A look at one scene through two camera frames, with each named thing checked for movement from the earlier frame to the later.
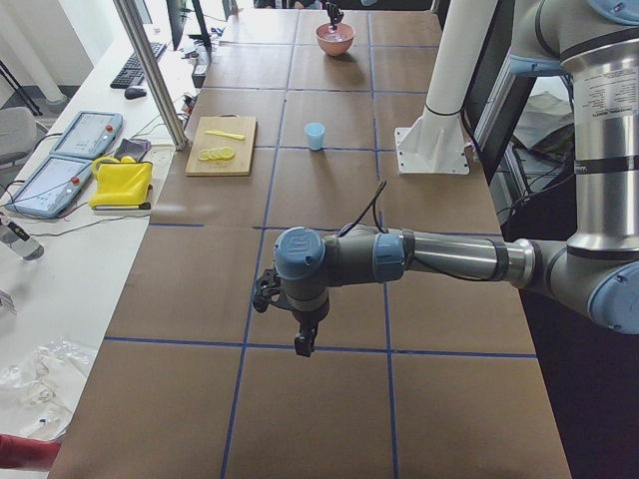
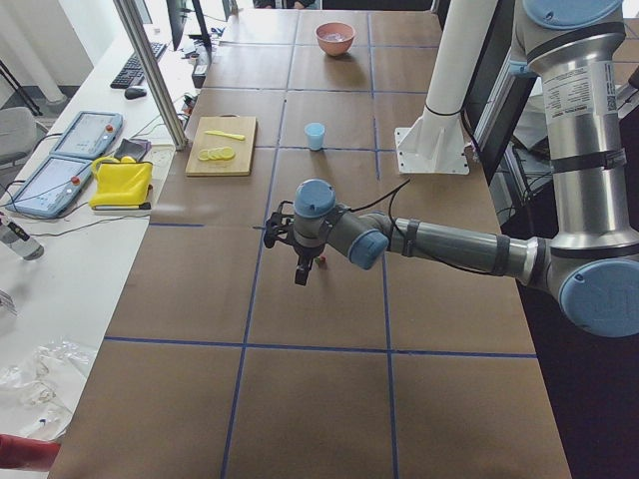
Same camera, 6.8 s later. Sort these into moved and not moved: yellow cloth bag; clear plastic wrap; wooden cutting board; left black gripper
Moved: left black gripper
Not moved: yellow cloth bag; wooden cutting board; clear plastic wrap
